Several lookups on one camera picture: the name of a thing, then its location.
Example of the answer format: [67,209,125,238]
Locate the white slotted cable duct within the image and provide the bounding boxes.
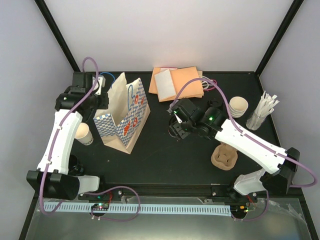
[56,202,231,217]

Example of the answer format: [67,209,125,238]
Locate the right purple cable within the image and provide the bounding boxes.
[169,77,318,188]

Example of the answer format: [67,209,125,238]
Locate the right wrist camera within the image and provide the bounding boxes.
[168,108,183,124]

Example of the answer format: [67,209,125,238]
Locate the brown cardboard cup carrier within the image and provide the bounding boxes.
[211,143,238,171]

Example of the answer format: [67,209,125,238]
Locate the purple cable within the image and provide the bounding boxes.
[169,77,318,188]
[39,56,100,216]

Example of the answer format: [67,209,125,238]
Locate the stack of black lids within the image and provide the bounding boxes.
[207,99,224,111]

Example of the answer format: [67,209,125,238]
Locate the blue checkered paper bag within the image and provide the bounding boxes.
[93,72,151,154]

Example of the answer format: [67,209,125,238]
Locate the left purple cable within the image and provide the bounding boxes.
[39,56,100,216]

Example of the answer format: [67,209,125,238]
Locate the stack of paper cups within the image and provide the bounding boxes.
[228,96,249,118]

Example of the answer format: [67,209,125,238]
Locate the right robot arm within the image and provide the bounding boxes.
[168,98,300,202]

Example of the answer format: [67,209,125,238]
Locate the black cup on left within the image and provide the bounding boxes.
[68,155,84,176]

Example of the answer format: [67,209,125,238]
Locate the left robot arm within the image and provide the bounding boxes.
[26,72,109,200]

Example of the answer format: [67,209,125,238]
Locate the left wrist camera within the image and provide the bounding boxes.
[92,75,106,96]

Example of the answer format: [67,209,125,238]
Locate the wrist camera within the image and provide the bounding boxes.
[168,108,183,124]
[92,75,106,96]

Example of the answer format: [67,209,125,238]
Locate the stack of orange paper bags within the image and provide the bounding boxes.
[148,66,215,102]

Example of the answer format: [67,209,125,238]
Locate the jar of wrapped straws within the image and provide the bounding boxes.
[246,91,280,131]

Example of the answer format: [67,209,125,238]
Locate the white paper cup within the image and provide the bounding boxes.
[74,122,94,146]

